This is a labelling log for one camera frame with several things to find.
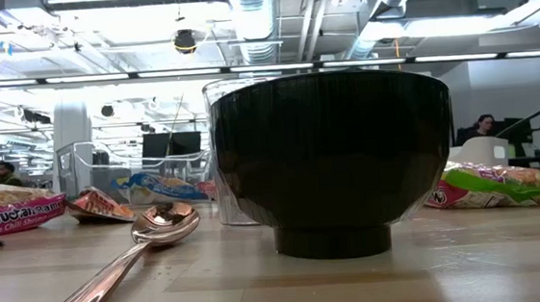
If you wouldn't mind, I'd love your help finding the rose gold spoon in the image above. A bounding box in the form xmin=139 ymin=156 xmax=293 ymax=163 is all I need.
xmin=0 ymin=199 xmax=209 ymax=302

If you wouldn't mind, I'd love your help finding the blue ramen packet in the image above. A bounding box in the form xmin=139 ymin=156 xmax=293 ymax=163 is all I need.
xmin=110 ymin=166 xmax=210 ymax=208

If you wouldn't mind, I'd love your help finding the person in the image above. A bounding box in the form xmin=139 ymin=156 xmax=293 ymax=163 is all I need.
xmin=0 ymin=159 xmax=24 ymax=189
xmin=454 ymin=112 xmax=501 ymax=147

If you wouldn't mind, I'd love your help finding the red black bowl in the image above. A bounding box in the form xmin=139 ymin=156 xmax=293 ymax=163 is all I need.
xmin=206 ymin=62 xmax=463 ymax=269

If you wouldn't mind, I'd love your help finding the white plastic bin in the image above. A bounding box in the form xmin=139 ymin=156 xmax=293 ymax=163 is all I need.
xmin=447 ymin=135 xmax=512 ymax=171

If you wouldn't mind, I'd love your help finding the black round ceiling lamp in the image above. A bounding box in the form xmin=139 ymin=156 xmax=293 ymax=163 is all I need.
xmin=171 ymin=28 xmax=198 ymax=56

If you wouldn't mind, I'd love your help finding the red ramen packet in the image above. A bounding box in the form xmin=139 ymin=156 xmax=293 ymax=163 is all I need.
xmin=199 ymin=178 xmax=219 ymax=202

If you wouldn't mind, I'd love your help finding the orange brown snack packet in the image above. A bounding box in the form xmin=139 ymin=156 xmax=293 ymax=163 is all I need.
xmin=64 ymin=182 xmax=138 ymax=229

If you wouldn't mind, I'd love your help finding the red yellow noodle packet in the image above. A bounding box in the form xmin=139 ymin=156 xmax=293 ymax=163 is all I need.
xmin=420 ymin=153 xmax=540 ymax=217

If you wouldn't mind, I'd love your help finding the clear plastic bin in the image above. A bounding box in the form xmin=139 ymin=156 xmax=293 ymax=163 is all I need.
xmin=54 ymin=131 xmax=217 ymax=212
xmin=200 ymin=74 xmax=286 ymax=230

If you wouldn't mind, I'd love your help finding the long ceiling light strip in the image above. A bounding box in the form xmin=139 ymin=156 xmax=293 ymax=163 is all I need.
xmin=0 ymin=37 xmax=540 ymax=100

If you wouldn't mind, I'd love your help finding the black monitor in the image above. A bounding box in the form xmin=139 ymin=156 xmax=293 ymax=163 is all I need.
xmin=141 ymin=132 xmax=173 ymax=167
xmin=170 ymin=130 xmax=204 ymax=158
xmin=502 ymin=115 xmax=534 ymax=147

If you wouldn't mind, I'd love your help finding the green pink ramen packet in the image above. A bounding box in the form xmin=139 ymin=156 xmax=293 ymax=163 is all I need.
xmin=0 ymin=175 xmax=69 ymax=237

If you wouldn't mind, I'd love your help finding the white pillar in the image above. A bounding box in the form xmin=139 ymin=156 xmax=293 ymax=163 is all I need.
xmin=48 ymin=98 xmax=98 ymax=193

